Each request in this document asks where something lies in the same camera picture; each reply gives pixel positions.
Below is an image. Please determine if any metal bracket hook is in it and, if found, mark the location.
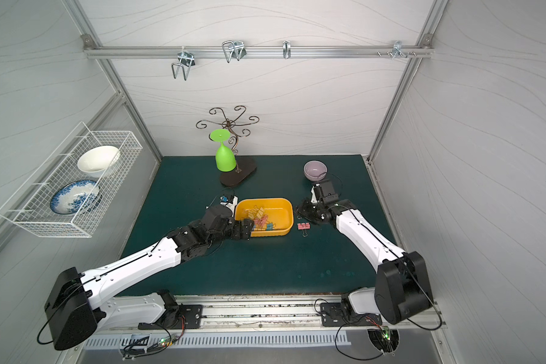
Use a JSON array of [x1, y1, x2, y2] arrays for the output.
[[376, 41, 416, 59]]

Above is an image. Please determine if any blue patterned ceramic plate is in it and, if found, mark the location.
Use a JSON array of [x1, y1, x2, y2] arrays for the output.
[[49, 180, 101, 215]]

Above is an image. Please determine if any white ceramic bowl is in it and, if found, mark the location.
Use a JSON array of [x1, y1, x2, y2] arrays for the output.
[[77, 146, 121, 178]]

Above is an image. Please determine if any yellow plastic storage box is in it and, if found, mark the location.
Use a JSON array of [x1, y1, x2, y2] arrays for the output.
[[235, 198, 294, 238]]

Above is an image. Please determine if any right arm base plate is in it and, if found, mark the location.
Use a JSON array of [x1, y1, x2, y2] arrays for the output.
[[315, 300, 383, 328]]

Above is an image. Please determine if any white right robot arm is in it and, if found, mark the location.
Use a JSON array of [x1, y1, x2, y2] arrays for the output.
[[297, 200, 434, 324]]

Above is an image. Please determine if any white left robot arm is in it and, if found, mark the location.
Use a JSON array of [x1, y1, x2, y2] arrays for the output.
[[43, 205, 254, 351]]

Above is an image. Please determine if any white wire wall basket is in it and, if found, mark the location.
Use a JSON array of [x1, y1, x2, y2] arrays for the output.
[[0, 123, 143, 238]]

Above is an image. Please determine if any aluminium cross rail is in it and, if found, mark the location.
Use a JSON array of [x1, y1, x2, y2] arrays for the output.
[[84, 44, 435, 61]]

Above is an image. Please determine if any green plastic goblet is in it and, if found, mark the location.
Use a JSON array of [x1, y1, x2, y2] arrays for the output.
[[209, 129, 237, 172]]

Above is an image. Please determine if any metal loop hook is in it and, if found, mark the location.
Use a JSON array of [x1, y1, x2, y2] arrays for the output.
[[221, 40, 247, 63]]

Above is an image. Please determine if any lilac ceramic bowl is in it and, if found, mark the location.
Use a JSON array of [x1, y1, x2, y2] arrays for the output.
[[303, 160, 328, 182]]

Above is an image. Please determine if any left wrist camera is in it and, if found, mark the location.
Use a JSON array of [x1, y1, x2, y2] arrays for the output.
[[219, 194, 239, 217]]

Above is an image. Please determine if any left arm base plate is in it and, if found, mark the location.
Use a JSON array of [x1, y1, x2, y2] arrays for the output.
[[137, 305, 203, 330]]

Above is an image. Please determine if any small metal hook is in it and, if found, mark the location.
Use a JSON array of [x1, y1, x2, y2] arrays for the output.
[[282, 40, 291, 59]]

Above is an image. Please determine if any dark metal cup stand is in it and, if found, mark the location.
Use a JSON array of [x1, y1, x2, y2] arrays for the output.
[[195, 106, 260, 188]]

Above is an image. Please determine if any metal double hook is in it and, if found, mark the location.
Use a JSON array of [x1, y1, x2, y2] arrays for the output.
[[171, 49, 196, 80]]

